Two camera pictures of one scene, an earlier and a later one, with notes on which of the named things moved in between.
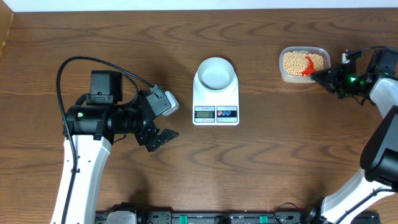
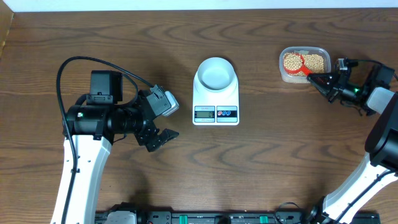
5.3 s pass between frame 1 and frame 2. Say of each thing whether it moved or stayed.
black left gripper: stayed
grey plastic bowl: stayed
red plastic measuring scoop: moved
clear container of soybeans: stayed
